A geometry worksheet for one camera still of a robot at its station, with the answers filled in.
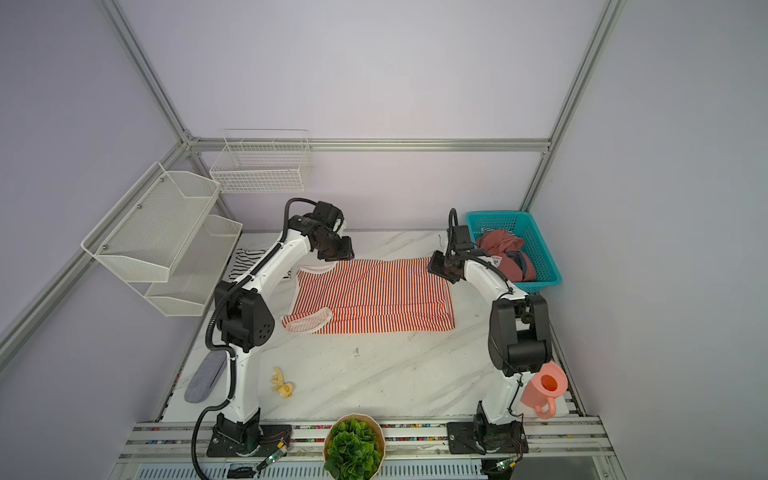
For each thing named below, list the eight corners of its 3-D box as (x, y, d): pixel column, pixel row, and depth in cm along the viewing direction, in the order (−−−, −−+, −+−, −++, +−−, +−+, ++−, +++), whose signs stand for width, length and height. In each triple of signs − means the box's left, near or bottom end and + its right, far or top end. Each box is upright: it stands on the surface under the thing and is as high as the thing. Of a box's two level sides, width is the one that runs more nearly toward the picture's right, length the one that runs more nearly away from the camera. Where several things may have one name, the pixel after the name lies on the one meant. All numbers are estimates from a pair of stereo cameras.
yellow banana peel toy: (265, 379, 85) (263, 377, 83) (278, 368, 87) (276, 365, 85) (283, 403, 81) (281, 401, 79) (296, 390, 83) (294, 388, 81)
